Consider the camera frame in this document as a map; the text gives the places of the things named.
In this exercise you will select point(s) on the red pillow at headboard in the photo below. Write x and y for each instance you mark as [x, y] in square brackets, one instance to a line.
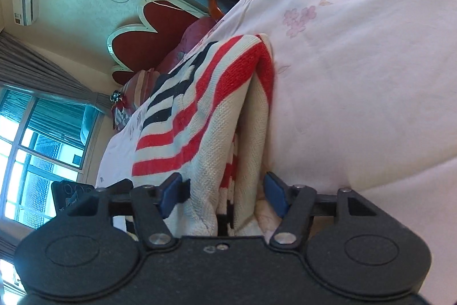
[191, 38]

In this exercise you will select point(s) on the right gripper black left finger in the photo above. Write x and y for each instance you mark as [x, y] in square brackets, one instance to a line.
[97, 245]

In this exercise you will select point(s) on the window with metal frame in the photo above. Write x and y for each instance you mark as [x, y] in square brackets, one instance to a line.
[42, 142]

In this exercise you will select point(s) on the grey curtain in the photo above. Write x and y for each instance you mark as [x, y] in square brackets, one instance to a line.
[24, 69]

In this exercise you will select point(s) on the red scalloped headboard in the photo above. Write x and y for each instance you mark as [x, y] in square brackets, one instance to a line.
[145, 44]

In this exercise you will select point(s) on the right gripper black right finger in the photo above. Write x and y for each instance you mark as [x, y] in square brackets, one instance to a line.
[349, 244]

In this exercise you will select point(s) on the red black white striped sweater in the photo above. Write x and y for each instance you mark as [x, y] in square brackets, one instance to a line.
[207, 120]

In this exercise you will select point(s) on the pink floral bed quilt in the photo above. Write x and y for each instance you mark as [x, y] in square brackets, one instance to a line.
[365, 97]

